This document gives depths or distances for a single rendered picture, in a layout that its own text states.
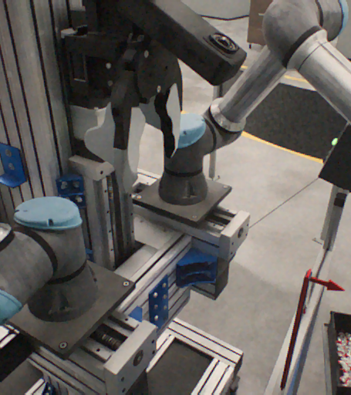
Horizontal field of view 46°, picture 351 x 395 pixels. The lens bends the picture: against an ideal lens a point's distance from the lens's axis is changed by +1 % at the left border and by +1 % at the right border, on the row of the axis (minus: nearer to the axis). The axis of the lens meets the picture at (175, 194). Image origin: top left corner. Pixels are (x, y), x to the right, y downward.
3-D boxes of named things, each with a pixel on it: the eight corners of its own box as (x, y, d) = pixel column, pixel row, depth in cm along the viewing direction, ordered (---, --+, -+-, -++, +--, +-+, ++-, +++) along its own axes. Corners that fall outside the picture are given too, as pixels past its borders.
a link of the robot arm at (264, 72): (177, 132, 125) (295, -24, 82) (209, 119, 134) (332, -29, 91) (200, 163, 123) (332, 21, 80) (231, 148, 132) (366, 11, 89)
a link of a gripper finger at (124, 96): (129, 146, 42) (142, 59, 40) (143, 150, 41) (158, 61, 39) (101, 146, 38) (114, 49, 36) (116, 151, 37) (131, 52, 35)
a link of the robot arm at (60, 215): (98, 248, 87) (91, 194, 79) (59, 292, 76) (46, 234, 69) (51, 234, 91) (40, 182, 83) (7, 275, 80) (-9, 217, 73)
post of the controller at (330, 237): (332, 251, 128) (345, 199, 118) (322, 248, 130) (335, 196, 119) (333, 246, 131) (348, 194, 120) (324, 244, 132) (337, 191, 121)
